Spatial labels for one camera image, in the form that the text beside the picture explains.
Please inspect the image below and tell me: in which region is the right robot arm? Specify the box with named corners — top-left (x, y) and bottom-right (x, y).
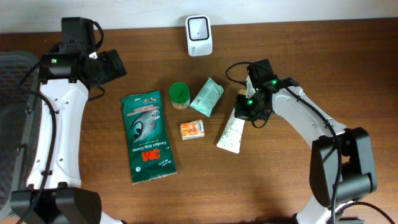
top-left (234, 59), bottom-right (377, 223)

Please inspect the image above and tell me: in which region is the green 3M gloves packet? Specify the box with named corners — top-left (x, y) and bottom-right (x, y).
top-left (121, 90), bottom-right (177, 184)

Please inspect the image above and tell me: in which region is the white barcode scanner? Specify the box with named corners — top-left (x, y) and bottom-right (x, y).
top-left (185, 15), bottom-right (213, 57)

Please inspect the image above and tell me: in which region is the green lid jar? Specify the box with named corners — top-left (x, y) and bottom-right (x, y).
top-left (169, 82), bottom-right (190, 110)

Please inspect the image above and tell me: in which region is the white bamboo print tube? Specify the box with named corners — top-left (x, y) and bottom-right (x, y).
top-left (216, 89), bottom-right (248, 154)

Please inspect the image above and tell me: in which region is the mint green tissue pack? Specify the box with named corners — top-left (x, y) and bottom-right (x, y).
top-left (190, 78), bottom-right (224, 118)

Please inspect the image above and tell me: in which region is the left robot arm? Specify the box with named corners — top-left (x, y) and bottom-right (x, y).
top-left (10, 17), bottom-right (126, 223)

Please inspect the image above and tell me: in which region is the orange small box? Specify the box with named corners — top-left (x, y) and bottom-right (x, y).
top-left (180, 119), bottom-right (205, 140)

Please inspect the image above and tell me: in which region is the grey plastic mesh basket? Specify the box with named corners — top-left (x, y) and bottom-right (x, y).
top-left (1, 50), bottom-right (39, 220)

